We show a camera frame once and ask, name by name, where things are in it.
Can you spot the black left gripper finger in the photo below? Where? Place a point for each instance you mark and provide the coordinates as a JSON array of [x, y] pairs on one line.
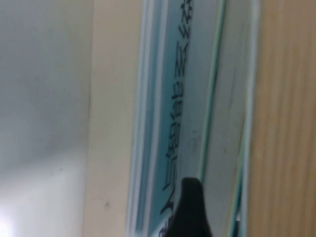
[[192, 209]]

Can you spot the blue and grey book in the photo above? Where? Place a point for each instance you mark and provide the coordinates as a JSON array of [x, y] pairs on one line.
[[284, 123]]

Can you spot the white book with black lettering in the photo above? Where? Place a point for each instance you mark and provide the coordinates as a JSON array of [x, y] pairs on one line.
[[170, 98]]

